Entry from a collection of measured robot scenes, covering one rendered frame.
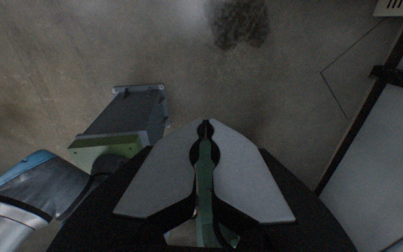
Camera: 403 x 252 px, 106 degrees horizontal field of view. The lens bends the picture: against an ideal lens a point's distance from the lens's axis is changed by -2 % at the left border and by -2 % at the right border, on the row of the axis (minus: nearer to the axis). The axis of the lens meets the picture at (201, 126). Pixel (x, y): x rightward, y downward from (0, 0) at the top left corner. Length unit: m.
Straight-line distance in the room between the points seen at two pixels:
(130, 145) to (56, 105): 0.95
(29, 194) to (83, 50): 0.92
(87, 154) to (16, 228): 0.32
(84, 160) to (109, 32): 0.76
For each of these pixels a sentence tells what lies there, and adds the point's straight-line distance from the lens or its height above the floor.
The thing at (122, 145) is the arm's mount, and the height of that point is 0.61.
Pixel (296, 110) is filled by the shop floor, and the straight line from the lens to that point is 1.60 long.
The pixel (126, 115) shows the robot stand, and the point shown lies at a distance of 0.93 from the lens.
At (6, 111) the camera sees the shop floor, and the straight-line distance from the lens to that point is 1.83.
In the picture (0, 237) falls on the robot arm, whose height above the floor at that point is 0.95.
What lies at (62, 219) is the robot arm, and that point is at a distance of 0.67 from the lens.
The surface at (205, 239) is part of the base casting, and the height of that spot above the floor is 0.78.
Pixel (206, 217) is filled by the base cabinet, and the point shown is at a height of 0.67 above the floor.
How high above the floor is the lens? 1.14
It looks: 57 degrees down
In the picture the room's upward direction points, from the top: 170 degrees clockwise
